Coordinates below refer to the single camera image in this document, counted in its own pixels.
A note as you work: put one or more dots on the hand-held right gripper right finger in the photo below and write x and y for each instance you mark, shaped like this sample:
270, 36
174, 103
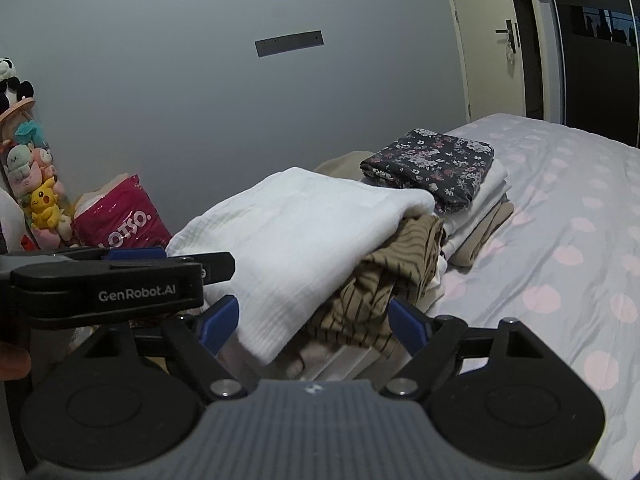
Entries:
407, 322

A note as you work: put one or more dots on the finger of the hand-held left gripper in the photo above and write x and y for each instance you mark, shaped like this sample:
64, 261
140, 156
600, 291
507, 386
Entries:
135, 254
217, 267

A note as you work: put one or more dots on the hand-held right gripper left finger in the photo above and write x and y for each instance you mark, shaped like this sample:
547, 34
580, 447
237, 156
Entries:
220, 325

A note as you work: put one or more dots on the white textured garment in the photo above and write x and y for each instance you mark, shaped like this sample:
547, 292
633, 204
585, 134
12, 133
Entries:
300, 240

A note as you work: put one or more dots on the stack of white beige clothes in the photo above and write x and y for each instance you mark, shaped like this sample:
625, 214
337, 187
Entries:
480, 195

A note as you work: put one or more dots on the person's left hand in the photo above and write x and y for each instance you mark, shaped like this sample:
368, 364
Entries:
12, 362

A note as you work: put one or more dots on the pink plastic package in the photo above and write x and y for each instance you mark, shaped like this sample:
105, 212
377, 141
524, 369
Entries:
120, 220

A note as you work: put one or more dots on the brown striped garment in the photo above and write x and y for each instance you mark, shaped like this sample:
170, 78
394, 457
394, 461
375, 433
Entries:
380, 280

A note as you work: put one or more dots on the white pleated garment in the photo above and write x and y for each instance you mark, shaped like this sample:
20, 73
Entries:
350, 365

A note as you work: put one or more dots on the cream garment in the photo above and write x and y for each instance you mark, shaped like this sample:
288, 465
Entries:
300, 360

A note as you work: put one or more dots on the yellow plush toy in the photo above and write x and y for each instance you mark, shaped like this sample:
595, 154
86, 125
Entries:
46, 202

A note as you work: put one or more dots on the clear plush toy tube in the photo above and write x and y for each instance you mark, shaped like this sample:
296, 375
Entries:
30, 185

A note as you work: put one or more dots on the beige folded garment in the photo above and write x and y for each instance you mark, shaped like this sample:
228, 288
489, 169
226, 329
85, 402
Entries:
492, 225

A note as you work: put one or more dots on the pink plush toy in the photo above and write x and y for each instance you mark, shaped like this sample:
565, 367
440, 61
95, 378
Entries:
44, 159

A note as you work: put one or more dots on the pale green plush toy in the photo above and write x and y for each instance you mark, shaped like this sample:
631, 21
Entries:
20, 162

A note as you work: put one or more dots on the teal plush toy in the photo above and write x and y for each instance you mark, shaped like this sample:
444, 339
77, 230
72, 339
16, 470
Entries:
31, 135

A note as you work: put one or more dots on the dark floral folded garment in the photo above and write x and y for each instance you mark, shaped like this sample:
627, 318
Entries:
430, 165

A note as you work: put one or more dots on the khaki cloth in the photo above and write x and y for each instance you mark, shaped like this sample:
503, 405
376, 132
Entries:
340, 165

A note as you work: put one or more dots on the bed with polka-dot sheet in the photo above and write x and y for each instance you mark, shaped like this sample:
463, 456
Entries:
575, 210

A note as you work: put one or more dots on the panda plush toy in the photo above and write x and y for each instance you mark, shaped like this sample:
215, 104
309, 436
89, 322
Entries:
12, 85

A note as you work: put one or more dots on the small hanging ornament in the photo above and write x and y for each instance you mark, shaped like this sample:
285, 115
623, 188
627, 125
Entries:
510, 52

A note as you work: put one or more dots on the white room door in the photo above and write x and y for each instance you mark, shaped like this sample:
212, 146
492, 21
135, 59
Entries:
480, 35

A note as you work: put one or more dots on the dark sliding wardrobe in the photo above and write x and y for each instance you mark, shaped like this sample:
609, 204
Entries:
590, 85

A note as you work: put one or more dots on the grey wall bracket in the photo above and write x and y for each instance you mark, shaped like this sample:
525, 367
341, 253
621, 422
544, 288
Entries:
290, 43

